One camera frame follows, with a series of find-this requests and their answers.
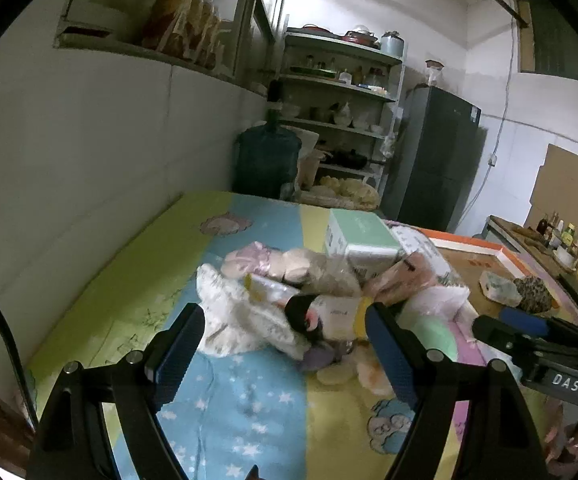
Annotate pale green towel pack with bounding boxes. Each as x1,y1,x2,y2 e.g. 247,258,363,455
478,270,522,306

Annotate red pot with glass lid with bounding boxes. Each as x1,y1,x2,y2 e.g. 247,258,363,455
344,26,377,44

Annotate white tube with yellow cap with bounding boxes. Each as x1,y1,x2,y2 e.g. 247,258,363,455
314,295,375,341

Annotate pink packet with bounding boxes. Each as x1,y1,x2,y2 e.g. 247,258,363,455
364,252,445,306

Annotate blue water jug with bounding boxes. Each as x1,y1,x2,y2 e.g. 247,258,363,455
232,122,304,201

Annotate orange drink bottle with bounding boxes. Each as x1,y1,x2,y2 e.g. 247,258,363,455
181,0,207,61
141,0,190,53
211,12,226,70
199,2,218,67

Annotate white wall cable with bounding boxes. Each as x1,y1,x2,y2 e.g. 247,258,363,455
469,20,516,211

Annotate cardboard sheet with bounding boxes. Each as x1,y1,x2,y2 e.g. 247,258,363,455
524,144,578,241

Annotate wooden top counter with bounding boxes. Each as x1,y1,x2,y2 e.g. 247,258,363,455
484,215,578,311

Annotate glass-door wall cabinet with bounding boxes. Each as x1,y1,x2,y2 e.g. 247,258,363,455
59,0,270,91

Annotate colourful cartoon play mat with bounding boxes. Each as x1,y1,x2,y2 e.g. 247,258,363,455
29,190,578,480

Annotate mint and white box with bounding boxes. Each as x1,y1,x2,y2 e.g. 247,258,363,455
324,208,402,271

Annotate pink satin cloth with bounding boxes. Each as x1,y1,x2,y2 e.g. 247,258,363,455
221,241,275,280

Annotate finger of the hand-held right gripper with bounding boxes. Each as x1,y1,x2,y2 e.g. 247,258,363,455
498,306,578,347
472,314,578,362

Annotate orange-rimmed white tray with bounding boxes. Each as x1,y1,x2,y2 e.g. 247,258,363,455
416,227,578,336

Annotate black wok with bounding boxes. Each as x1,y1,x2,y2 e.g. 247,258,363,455
326,150,370,168

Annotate group of condiment bottles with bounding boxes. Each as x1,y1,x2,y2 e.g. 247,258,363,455
539,210,578,271

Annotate dark grey refrigerator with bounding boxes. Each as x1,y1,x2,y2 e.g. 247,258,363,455
381,85,482,233

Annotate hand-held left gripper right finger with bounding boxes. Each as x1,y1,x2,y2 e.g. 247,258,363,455
364,302,552,480

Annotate pile of beige flatbreads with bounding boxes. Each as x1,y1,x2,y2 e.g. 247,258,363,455
309,175,382,211

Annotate white ceramic dishes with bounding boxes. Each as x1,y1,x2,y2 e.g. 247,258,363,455
331,102,385,133

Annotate bag of round cotton pads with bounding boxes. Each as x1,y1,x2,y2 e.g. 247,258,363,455
269,247,330,286

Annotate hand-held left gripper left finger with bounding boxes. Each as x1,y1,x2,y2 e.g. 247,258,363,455
28,302,206,480

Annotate yellow and white tube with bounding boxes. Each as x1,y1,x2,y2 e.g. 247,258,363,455
244,274,305,306

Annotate leopard print pouch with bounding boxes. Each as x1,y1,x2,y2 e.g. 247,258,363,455
513,276,554,313

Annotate person's right hand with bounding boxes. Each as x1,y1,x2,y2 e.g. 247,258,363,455
543,401,578,465

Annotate light blue pot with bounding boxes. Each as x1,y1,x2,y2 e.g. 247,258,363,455
380,31,404,57

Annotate white plastic bag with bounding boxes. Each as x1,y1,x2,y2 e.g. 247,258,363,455
409,284,471,321

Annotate white metal shelf rack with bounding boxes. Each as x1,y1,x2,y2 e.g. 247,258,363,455
279,30,405,206

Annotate wall window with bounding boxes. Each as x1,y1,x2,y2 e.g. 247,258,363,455
516,0,578,86

